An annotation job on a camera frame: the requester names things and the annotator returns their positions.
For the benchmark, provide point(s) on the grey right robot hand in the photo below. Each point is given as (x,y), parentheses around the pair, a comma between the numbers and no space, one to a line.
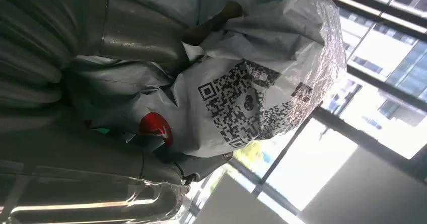
(83,189)

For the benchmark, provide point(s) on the ribbed grey right arm sleeve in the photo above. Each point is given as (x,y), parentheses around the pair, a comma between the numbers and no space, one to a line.
(30,49)

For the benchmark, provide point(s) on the large dark-framed window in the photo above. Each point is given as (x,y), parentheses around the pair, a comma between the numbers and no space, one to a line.
(383,59)

